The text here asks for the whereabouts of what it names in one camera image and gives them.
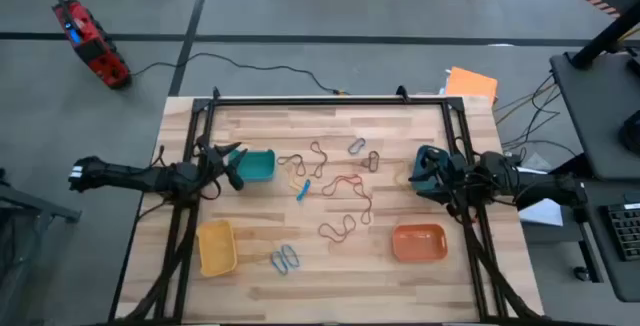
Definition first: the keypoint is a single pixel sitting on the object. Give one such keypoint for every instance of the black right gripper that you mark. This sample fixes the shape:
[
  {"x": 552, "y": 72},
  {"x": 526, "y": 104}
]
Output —
[{"x": 457, "y": 176}]

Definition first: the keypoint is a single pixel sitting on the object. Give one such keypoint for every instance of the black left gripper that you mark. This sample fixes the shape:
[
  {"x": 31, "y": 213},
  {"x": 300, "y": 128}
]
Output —
[{"x": 210, "y": 168}]

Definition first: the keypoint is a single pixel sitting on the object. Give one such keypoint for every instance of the yellow rubber band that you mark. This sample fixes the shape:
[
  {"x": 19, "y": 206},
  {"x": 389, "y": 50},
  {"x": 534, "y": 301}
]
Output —
[
  {"x": 400, "y": 178},
  {"x": 292, "y": 182}
]

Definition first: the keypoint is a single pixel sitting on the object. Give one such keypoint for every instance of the grey carabiner clip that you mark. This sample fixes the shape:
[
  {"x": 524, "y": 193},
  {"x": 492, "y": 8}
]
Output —
[{"x": 351, "y": 148}]

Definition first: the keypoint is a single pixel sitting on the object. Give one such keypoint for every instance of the long red rubber band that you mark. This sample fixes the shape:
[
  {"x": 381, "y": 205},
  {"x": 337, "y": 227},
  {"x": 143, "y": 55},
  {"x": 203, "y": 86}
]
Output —
[{"x": 345, "y": 177}]

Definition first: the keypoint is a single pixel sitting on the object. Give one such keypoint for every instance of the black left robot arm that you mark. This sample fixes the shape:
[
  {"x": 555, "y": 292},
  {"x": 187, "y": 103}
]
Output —
[{"x": 125, "y": 176}]

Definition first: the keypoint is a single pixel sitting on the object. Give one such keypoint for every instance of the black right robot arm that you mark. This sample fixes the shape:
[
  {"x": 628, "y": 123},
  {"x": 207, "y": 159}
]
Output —
[{"x": 540, "y": 186}]

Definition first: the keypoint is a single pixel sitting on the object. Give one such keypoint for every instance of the dark teal plastic basket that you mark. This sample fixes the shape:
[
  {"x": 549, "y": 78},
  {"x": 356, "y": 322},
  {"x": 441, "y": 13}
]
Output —
[{"x": 421, "y": 163}]

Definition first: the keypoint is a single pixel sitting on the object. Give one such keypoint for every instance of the green plastic basket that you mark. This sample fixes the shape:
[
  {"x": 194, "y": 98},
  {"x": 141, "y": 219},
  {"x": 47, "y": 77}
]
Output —
[{"x": 257, "y": 166}]

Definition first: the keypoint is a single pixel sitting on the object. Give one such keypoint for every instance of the orange plastic basket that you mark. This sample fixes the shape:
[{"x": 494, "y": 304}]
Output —
[{"x": 420, "y": 243}]

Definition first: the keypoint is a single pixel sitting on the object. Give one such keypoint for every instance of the orange folder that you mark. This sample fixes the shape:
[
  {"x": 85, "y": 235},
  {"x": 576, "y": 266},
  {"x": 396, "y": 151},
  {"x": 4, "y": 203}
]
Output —
[{"x": 470, "y": 85}]

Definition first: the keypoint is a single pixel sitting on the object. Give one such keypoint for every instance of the yellow plastic basket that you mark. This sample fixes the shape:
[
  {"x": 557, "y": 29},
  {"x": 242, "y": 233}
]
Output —
[{"x": 217, "y": 248}]

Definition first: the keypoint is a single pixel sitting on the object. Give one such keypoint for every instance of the white paper sheet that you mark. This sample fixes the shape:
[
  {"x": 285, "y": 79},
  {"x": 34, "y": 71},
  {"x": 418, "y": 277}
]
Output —
[{"x": 545, "y": 213}]

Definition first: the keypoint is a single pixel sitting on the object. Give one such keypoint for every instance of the dark grey desk top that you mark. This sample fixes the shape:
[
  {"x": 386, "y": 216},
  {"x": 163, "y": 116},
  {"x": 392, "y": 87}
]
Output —
[{"x": 595, "y": 116}]

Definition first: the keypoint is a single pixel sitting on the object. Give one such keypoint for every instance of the black caster wheel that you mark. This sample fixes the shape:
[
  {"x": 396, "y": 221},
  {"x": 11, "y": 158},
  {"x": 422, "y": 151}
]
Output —
[{"x": 582, "y": 273}]

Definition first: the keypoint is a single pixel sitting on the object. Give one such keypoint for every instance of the black round object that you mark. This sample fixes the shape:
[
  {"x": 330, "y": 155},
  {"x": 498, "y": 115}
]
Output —
[{"x": 631, "y": 133}]

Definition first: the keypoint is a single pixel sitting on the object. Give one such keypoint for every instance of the black keyboard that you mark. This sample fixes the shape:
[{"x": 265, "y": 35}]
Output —
[{"x": 625, "y": 231}]

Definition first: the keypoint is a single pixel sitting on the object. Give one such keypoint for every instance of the grey metal stand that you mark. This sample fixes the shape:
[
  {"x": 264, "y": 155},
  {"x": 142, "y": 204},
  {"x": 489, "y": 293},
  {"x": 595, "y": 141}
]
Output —
[{"x": 30, "y": 205}]

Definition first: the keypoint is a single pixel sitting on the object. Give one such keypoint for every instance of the black stand pole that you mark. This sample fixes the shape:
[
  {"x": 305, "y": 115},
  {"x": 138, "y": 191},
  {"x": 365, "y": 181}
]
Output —
[{"x": 605, "y": 41}]

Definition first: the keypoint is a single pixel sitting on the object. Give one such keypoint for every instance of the grey desk with keyboard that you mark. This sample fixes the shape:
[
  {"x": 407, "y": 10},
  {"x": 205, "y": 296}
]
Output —
[{"x": 620, "y": 281}]

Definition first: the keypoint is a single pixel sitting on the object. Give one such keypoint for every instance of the black aluminium table frame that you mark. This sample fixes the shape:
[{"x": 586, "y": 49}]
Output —
[{"x": 325, "y": 101}]

